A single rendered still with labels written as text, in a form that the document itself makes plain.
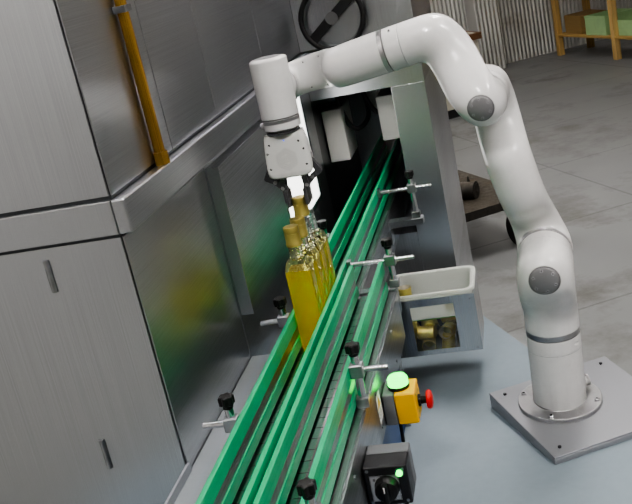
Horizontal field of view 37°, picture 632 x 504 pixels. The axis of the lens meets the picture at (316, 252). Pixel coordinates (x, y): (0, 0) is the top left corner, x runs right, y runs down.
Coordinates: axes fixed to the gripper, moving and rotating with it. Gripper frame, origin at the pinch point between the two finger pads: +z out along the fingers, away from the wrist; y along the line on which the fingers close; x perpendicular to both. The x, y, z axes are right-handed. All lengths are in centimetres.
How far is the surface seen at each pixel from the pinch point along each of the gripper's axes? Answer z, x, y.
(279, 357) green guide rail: 25.1, -30.5, -3.7
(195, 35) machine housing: -38.9, 1.7, -15.0
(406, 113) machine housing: 5, 101, 16
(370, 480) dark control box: 39, -58, 16
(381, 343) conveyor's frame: 31.7, -15.0, 14.7
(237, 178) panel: -6.9, -2.4, -12.2
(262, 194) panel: 1.7, 13.8, -12.0
